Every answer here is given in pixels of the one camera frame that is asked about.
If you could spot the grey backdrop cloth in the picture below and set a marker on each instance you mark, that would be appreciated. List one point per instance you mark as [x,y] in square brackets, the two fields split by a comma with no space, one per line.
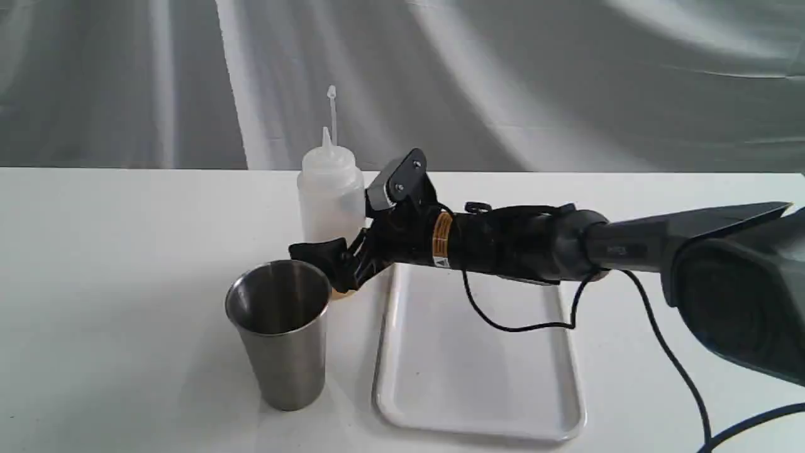
[576,86]

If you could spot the stainless steel cup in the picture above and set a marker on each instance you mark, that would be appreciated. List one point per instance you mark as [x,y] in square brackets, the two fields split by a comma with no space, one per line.
[279,309]

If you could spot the translucent plastic squeeze bottle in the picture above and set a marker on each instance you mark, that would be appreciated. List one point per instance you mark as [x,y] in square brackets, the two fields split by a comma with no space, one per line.
[330,187]

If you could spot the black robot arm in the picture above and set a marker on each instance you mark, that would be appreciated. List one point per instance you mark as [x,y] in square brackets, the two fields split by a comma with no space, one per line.
[733,273]

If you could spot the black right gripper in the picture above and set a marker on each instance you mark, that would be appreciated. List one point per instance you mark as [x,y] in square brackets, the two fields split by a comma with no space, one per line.
[407,233]

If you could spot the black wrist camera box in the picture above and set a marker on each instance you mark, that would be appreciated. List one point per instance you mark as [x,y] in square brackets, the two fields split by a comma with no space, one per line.
[402,180]

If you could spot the white plastic tray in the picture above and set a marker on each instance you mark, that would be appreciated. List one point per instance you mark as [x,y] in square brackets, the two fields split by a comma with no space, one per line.
[442,368]

